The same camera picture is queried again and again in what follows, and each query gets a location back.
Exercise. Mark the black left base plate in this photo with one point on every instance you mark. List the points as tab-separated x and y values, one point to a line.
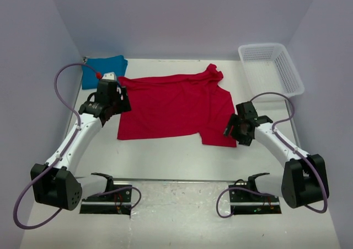
118	203

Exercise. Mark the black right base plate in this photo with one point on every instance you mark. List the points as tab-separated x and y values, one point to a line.
245	203

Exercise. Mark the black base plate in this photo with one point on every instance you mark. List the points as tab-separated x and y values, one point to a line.
245	203
118	203

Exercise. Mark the folded blue t shirt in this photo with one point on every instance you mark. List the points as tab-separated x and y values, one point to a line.
116	64

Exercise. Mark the white perforated plastic basket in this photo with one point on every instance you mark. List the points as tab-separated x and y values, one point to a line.
269	68

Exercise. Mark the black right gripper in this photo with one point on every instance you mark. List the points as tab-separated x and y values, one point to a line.
235	121

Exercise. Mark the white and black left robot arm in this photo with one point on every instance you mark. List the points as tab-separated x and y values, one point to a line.
55	184

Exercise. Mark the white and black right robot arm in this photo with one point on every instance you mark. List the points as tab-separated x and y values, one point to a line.
304	180

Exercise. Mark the red t shirt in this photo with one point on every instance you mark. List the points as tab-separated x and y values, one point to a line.
178	105

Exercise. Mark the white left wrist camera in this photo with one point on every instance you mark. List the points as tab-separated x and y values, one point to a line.
110	76

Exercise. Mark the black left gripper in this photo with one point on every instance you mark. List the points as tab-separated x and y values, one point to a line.
123	105

